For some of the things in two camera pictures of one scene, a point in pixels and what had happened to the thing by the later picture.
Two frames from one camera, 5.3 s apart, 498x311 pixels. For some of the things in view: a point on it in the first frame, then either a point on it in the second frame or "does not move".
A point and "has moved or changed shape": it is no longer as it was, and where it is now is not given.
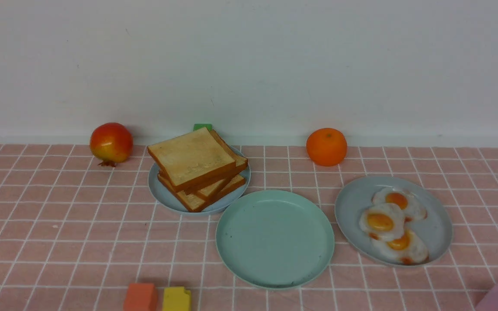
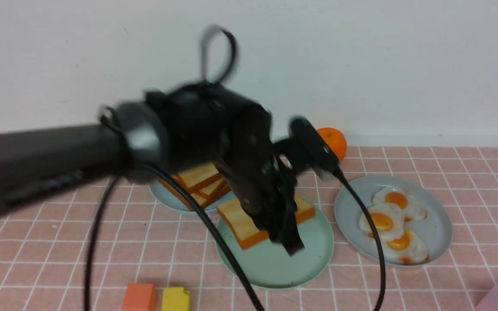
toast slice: (195, 202) does not move
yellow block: (177, 299) does not move
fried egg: (382, 222) does not move
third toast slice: (222, 188) does not move
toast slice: (190, 158) has moved or changed shape
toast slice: (241, 162) has moved or changed shape
